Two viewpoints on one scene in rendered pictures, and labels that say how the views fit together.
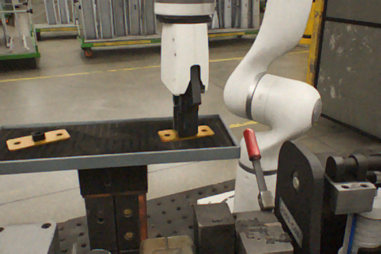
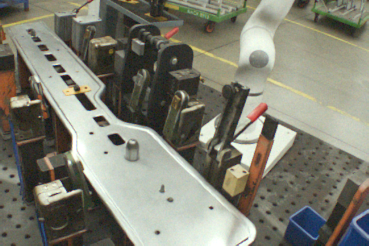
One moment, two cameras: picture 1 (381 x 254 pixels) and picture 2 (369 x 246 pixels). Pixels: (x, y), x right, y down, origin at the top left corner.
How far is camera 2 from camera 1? 1.08 m
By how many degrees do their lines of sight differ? 52
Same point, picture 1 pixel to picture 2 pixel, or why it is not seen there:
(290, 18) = not seen: outside the picture
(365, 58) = not seen: outside the picture
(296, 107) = (244, 47)
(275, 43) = (260, 8)
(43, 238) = (93, 20)
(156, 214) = (219, 101)
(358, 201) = (136, 47)
